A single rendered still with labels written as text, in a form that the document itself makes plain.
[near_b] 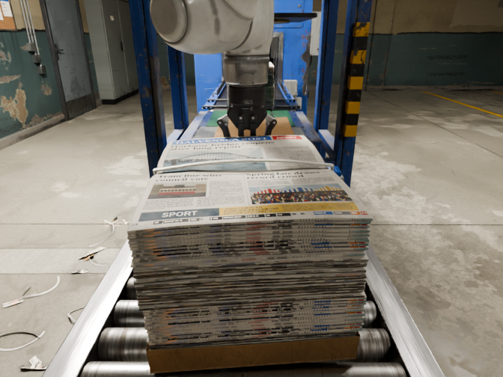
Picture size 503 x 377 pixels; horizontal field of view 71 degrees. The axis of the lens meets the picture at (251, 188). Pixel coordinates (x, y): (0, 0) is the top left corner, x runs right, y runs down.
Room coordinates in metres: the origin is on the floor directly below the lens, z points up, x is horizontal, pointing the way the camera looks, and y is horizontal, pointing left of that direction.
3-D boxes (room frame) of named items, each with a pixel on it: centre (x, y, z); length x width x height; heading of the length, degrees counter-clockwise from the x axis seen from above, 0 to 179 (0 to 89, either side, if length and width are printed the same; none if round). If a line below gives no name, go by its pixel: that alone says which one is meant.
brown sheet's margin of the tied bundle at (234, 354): (0.43, 0.00, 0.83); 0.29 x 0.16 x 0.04; 95
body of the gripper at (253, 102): (0.75, 0.01, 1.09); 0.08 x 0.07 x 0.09; 90
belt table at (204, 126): (1.89, 0.00, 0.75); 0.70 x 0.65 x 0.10; 0
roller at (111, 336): (0.42, 0.01, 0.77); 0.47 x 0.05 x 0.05; 90
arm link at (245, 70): (0.75, 0.01, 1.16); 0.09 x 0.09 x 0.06
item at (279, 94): (3.02, 0.00, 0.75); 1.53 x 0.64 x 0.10; 0
